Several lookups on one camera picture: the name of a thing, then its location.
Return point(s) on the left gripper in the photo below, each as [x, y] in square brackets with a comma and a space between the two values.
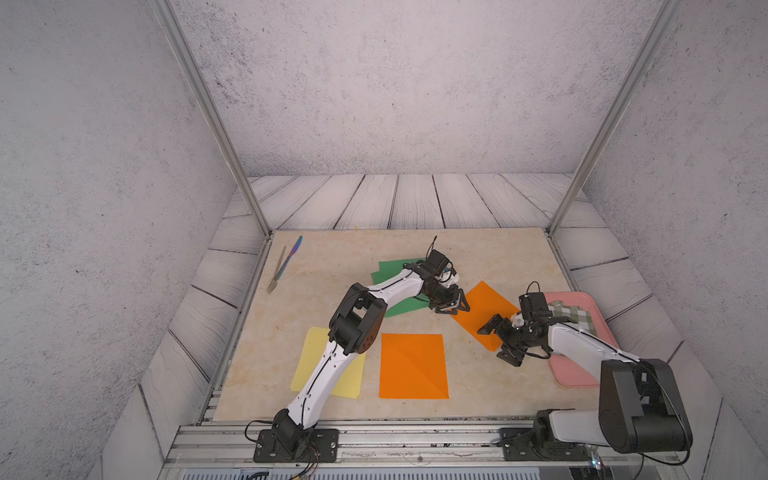
[452, 292]

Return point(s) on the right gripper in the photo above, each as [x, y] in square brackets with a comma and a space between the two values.
[504, 324]

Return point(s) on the orange paper sheet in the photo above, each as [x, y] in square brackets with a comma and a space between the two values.
[413, 367]
[484, 302]

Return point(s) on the green paper sheet top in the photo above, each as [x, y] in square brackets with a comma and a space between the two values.
[390, 270]

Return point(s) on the green paper sheet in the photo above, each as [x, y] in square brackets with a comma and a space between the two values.
[407, 305]
[390, 270]

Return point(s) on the yellow paper sheet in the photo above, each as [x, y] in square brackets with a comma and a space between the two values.
[350, 383]

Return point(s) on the green paper sheet bottom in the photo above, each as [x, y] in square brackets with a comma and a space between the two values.
[407, 305]

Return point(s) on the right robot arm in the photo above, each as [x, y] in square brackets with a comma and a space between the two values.
[640, 409]

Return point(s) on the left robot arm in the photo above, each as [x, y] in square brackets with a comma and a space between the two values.
[354, 328]

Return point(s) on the pink plastic tray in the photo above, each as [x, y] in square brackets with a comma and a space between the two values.
[565, 370]

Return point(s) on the green checkered cloth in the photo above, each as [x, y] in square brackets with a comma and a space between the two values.
[573, 314]

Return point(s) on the blue purple pen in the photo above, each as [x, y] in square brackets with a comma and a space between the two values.
[292, 252]

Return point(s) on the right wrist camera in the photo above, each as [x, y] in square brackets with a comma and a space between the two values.
[518, 321]

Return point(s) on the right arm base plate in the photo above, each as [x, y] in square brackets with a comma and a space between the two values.
[532, 445]

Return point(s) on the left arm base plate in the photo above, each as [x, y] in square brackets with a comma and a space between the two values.
[320, 447]

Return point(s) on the right aluminium frame post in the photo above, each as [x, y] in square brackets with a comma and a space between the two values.
[659, 28]

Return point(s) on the aluminium frame post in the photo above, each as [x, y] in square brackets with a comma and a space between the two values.
[184, 56]
[659, 28]

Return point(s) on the left aluminium frame post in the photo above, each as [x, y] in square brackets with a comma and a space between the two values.
[184, 56]

